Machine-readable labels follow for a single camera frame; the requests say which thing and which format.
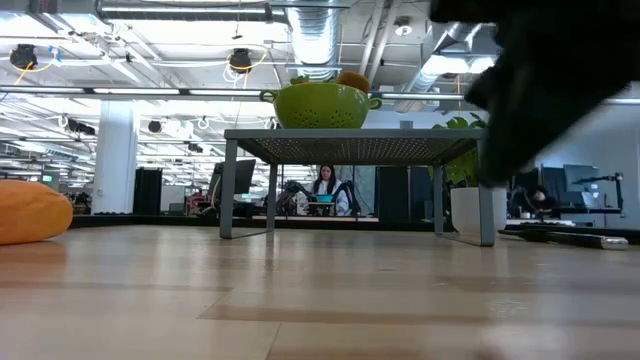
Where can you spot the tall black cabinet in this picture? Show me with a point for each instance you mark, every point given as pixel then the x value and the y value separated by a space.
pixel 392 195

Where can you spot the black aluminium table frame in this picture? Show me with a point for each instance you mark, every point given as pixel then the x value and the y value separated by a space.
pixel 150 220

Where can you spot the grey perforated metal shelf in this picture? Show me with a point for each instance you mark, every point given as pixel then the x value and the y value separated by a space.
pixel 350 133

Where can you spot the background computer monitor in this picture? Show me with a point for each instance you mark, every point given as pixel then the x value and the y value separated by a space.
pixel 582 185

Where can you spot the black kitchen knife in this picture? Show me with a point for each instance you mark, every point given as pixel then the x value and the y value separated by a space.
pixel 575 239

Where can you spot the teal bowl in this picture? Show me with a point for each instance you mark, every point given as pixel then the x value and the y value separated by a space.
pixel 325 198

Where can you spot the black background monitor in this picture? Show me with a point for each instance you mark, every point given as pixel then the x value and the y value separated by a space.
pixel 237 176

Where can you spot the person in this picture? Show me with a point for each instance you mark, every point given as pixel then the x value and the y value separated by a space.
pixel 539 197
pixel 327 187

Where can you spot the silver ventilation duct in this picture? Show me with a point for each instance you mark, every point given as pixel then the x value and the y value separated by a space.
pixel 312 30
pixel 450 45

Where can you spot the green plant in white pot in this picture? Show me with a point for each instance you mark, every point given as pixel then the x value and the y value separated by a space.
pixel 467 170

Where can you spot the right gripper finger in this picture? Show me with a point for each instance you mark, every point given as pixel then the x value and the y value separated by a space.
pixel 530 120

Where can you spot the orange yellow mango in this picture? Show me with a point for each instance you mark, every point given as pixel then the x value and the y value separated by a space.
pixel 30 212

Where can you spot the green colander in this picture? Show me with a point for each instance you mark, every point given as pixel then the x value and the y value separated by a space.
pixel 320 107

